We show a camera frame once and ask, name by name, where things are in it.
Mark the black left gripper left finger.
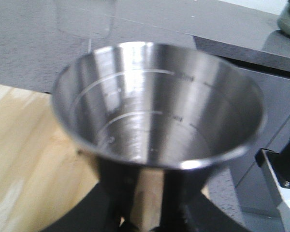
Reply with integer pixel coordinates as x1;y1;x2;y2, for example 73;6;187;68
37;159;126;232

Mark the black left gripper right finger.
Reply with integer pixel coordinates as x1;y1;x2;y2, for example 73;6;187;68
159;168;248;232

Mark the steel double jigger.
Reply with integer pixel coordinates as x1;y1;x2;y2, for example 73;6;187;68
51;42;266;232

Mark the clear glass beaker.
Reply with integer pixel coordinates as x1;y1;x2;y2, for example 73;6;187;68
54;0;116;39

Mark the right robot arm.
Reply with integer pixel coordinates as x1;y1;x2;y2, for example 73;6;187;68
255;139;290;232

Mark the wooden cutting board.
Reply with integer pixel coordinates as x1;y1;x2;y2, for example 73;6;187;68
0;82;210;232

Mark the grey cabinet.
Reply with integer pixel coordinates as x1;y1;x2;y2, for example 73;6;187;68
194;30;290;217

